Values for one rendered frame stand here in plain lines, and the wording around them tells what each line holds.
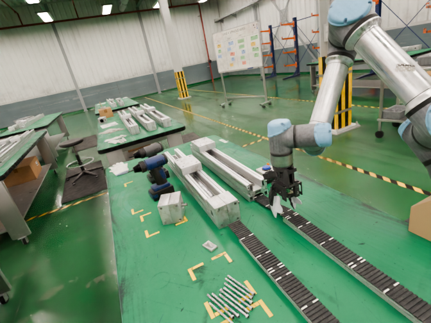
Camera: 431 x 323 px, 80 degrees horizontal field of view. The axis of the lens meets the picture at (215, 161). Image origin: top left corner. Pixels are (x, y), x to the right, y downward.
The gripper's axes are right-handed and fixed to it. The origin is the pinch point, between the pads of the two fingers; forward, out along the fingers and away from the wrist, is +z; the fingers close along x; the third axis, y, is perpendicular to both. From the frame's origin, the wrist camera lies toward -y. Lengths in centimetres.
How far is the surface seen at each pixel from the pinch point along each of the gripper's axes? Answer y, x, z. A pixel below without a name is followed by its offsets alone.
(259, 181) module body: -19.6, 2.3, -4.0
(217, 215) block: -9.2, -23.5, -3.2
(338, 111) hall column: -209, 255, 50
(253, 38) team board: -493, 300, -81
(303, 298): 32.8, -19.4, 0.0
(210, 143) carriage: -75, 2, -9
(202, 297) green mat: 15.6, -40.6, 3.4
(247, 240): 6.1, -19.7, 0.1
